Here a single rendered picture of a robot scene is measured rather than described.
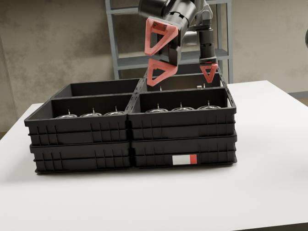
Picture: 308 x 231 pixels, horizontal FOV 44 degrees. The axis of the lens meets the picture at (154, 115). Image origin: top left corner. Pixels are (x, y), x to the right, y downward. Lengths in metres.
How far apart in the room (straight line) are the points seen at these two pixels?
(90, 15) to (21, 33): 0.76
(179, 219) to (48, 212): 0.43
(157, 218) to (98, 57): 3.22
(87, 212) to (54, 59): 3.19
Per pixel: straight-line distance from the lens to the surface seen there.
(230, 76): 3.77
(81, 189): 1.41
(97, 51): 4.24
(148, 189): 1.34
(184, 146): 1.43
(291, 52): 4.59
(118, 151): 1.46
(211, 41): 1.51
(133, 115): 1.39
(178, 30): 0.80
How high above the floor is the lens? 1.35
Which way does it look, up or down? 18 degrees down
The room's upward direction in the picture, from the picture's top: 5 degrees counter-clockwise
